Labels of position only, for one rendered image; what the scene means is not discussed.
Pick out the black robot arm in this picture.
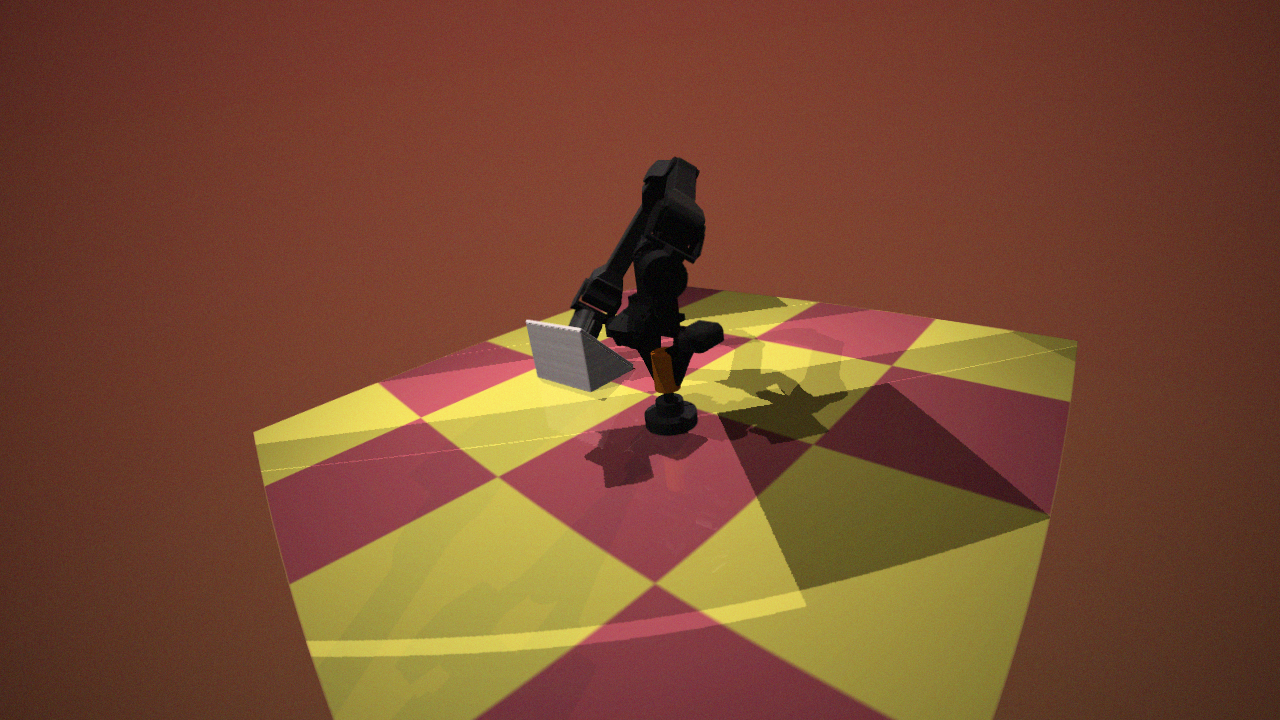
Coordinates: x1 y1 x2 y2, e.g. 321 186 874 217
570 158 707 348

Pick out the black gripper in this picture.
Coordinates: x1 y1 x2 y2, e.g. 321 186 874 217
631 287 724 386

